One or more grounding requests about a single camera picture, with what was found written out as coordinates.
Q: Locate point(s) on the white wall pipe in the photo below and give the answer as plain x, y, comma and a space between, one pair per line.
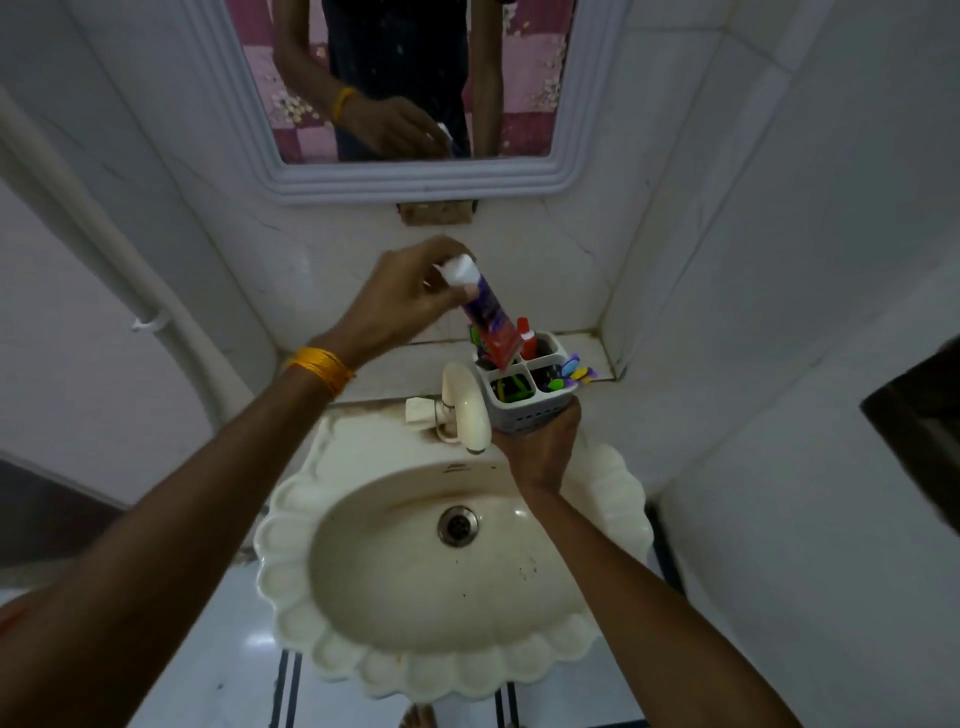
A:
112, 270

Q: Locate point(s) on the brown wall bracket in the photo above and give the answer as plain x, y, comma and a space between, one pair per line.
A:
435, 212

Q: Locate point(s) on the person's right thumb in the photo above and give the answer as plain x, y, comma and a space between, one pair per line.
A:
506, 444

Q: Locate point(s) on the person's foot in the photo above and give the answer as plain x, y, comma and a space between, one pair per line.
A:
418, 717

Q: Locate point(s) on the metal basin drain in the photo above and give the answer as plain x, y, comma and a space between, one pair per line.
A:
457, 526

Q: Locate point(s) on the white pipe clamp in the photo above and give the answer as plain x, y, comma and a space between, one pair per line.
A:
152, 324

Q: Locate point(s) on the green toothbrush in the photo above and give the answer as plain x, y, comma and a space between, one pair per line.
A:
514, 388

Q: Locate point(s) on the white framed wall mirror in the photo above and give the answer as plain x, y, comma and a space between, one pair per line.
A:
420, 176

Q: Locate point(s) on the person's left hand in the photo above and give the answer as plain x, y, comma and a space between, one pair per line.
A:
390, 300

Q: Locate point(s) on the person's left thumb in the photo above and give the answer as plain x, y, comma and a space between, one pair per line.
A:
450, 296

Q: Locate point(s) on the small red capped bottle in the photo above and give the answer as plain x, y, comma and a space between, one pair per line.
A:
527, 341

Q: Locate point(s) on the person's right hand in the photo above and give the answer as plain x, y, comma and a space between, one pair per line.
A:
540, 457

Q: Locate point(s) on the orange bangle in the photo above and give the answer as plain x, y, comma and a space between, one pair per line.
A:
322, 369

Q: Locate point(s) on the cream plastic tap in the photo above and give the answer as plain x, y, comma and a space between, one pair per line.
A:
469, 405

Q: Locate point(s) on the cream scalloped wash basin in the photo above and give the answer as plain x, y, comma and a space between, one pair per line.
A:
420, 600

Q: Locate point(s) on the grey plastic toothbrush holder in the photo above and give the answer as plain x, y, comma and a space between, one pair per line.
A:
525, 416

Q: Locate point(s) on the person's left forearm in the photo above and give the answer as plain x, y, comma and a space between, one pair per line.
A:
172, 525

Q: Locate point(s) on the person's right forearm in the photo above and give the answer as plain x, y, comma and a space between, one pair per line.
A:
637, 607

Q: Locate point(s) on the purple red toothpaste tube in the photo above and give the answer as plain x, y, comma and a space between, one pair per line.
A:
491, 319

